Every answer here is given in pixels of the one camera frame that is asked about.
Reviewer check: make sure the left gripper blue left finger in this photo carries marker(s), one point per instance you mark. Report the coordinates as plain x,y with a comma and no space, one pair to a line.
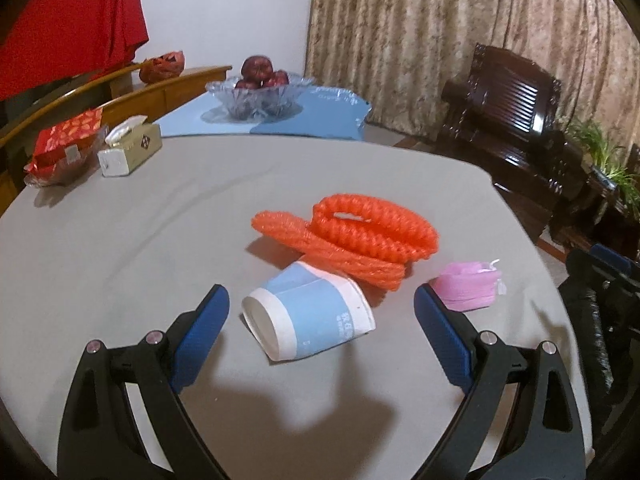
99,437

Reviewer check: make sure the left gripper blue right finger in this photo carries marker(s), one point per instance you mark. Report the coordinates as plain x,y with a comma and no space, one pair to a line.
543,435

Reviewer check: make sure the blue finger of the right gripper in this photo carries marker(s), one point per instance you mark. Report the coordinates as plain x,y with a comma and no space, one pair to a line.
617,261

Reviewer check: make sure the pink wrapper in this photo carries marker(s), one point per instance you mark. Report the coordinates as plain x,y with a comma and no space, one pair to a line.
468,286

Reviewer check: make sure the light blue paper cup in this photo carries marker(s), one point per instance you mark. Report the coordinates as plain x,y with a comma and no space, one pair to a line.
304,311

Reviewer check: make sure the thick orange foam net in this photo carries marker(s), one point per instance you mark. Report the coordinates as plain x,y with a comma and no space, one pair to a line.
375,228

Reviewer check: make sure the black lined trash bin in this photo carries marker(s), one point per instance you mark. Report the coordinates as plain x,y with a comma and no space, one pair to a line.
579,292

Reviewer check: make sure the dark wooden side table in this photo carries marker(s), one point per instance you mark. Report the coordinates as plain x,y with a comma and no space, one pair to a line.
596,215

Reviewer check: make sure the potted green plant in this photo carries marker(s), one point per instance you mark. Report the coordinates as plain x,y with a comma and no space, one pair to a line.
606,161

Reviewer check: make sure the dark wooden armchair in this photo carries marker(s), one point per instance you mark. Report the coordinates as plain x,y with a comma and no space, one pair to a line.
502,119

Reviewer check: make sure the red gift packet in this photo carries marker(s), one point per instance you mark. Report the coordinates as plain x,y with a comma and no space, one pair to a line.
51,142

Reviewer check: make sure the tissue box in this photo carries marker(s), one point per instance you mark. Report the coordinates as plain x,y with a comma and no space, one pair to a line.
129,145

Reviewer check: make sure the floral beige curtain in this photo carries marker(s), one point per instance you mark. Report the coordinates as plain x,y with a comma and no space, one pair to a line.
398,54

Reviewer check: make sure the blue tablecloth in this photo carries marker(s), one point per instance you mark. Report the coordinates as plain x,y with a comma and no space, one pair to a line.
320,112

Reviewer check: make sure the glass fruit bowl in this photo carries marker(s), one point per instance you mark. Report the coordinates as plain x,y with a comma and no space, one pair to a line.
269,102

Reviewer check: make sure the red apples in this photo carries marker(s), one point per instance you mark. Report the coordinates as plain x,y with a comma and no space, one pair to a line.
257,72

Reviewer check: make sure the red cloth cover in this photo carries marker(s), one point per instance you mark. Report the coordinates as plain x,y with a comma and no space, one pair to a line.
56,39

